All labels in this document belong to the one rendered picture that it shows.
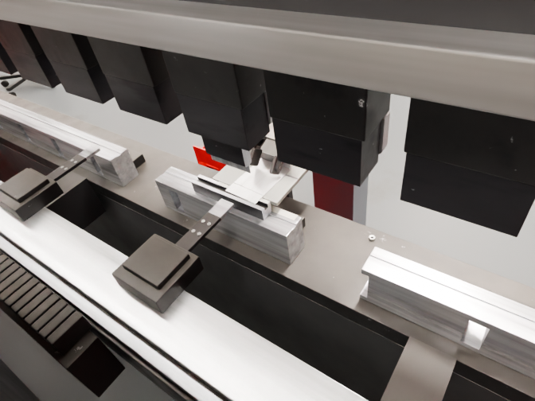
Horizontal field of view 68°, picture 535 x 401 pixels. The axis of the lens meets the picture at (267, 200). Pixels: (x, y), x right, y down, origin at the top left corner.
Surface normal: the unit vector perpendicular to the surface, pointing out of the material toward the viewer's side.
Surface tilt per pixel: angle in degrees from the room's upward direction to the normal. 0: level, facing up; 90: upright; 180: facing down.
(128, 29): 90
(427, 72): 90
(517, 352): 90
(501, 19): 90
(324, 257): 0
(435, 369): 0
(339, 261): 0
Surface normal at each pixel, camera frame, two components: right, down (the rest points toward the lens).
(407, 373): -0.13, -0.72
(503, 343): -0.56, 0.62
